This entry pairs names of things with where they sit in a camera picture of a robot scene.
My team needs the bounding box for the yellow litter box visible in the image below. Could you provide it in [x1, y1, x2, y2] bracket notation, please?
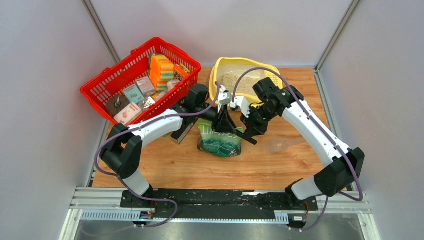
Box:
[209, 57, 284, 104]

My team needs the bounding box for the grey pink packet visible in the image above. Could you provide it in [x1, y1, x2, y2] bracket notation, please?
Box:
[135, 76, 157, 98]

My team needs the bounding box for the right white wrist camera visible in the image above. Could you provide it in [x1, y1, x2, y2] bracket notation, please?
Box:
[229, 96, 250, 118]

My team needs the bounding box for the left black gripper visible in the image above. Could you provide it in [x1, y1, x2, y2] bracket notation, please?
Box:
[195, 103, 237, 136]

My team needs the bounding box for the teal small packet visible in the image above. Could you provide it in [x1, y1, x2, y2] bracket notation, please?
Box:
[123, 84, 145, 105]

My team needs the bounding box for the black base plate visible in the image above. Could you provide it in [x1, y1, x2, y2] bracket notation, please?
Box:
[120, 188, 318, 220]

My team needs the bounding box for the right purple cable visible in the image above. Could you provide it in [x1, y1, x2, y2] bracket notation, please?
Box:
[231, 67, 364, 232]

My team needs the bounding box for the black bag clip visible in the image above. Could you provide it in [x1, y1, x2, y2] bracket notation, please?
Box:
[235, 130, 258, 145]

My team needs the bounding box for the dark brown box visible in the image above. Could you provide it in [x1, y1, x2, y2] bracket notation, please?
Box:
[170, 121, 196, 145]

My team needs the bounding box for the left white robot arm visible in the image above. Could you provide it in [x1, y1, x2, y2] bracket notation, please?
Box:
[97, 84, 250, 208]

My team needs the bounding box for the purple cable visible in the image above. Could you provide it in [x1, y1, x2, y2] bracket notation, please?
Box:
[94, 81, 222, 229]
[231, 67, 364, 232]

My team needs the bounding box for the pink white packet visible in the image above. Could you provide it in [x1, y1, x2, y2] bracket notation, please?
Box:
[113, 102, 143, 126]

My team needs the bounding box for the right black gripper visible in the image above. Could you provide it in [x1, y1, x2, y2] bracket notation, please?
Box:
[240, 104, 278, 138]

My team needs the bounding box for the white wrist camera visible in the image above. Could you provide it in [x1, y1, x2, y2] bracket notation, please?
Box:
[217, 85, 232, 113]
[229, 96, 250, 118]

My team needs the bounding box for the green litter bag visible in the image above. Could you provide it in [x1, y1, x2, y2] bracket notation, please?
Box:
[196, 118, 242, 158]

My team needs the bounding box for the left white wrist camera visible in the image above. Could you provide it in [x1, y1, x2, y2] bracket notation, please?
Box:
[217, 85, 232, 113]

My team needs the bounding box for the aluminium frame rail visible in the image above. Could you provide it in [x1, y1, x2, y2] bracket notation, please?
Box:
[59, 187, 380, 240]

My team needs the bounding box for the orange sponge stack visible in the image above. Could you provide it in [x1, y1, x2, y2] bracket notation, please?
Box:
[148, 53, 191, 92]

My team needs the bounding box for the brown round disc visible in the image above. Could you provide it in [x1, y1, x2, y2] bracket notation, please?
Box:
[106, 94, 130, 117]

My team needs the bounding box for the clear plastic scoop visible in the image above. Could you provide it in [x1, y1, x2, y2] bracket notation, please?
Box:
[264, 137, 306, 154]

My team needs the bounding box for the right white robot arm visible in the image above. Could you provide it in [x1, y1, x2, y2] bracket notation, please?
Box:
[230, 77, 365, 210]

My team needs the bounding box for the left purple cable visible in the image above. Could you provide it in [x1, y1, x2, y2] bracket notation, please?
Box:
[94, 81, 222, 229]

